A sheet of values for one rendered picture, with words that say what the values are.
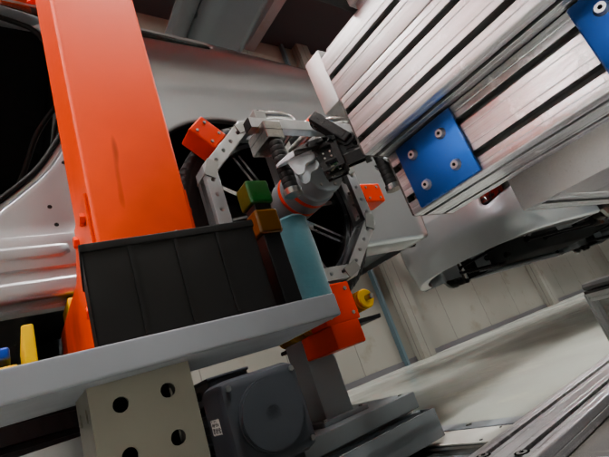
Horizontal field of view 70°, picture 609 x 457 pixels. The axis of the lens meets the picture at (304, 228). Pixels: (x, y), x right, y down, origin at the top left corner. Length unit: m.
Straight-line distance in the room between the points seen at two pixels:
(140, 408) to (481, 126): 0.46
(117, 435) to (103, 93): 0.60
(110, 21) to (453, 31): 0.71
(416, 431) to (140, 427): 0.94
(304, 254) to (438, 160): 0.57
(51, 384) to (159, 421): 0.11
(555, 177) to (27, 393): 0.58
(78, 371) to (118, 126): 0.51
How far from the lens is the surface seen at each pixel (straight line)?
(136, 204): 0.77
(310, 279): 1.04
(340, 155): 0.99
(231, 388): 0.90
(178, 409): 0.50
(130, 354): 0.46
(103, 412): 0.48
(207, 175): 1.20
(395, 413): 1.32
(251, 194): 0.66
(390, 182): 1.23
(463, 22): 0.52
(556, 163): 0.59
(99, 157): 0.81
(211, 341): 0.48
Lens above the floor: 0.36
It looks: 18 degrees up
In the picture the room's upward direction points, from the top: 20 degrees counter-clockwise
